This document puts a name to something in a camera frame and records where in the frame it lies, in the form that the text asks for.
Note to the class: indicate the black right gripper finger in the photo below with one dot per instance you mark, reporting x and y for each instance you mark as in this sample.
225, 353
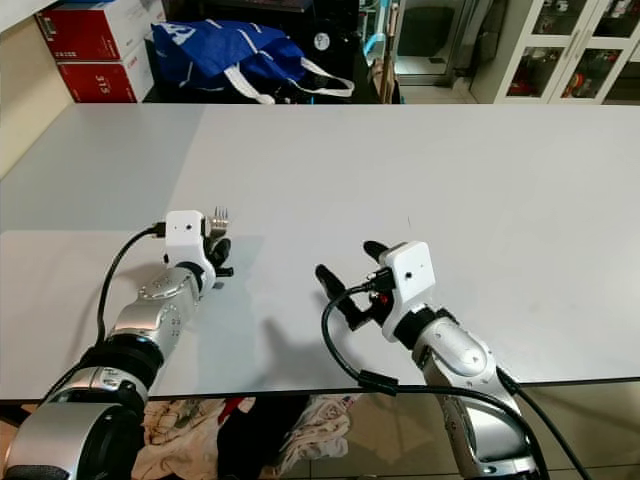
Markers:
376, 251
335, 290

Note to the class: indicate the silver metal fork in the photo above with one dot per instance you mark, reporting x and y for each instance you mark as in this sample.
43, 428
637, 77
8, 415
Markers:
220, 218

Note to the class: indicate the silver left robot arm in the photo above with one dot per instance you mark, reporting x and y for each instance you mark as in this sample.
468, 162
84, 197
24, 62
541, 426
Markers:
160, 312

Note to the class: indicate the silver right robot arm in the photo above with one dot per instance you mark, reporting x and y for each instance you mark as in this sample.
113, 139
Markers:
460, 352

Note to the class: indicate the white patterned crumpled cloth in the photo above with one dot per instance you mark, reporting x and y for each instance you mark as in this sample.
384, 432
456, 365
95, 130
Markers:
325, 425

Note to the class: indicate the red cloth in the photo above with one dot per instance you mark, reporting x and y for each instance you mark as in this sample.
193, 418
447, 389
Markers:
233, 404

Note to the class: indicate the black garment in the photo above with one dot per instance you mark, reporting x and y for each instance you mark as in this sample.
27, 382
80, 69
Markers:
250, 440

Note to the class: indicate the white floral cloth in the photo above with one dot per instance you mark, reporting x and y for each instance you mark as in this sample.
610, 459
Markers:
175, 435

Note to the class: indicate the small red cardboard box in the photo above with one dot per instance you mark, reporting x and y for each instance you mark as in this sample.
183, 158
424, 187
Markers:
98, 82

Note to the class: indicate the white glass-door cabinet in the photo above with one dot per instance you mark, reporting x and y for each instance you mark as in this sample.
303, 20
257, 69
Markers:
500, 60

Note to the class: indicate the large red cardboard box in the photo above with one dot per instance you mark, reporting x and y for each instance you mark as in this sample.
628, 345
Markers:
95, 35

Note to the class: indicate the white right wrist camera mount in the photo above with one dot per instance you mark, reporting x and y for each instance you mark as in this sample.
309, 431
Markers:
410, 270

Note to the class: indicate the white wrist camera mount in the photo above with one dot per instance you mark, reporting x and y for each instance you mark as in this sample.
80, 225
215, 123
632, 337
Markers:
410, 270
185, 232

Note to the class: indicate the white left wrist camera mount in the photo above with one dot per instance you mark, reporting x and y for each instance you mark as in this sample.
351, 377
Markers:
185, 232

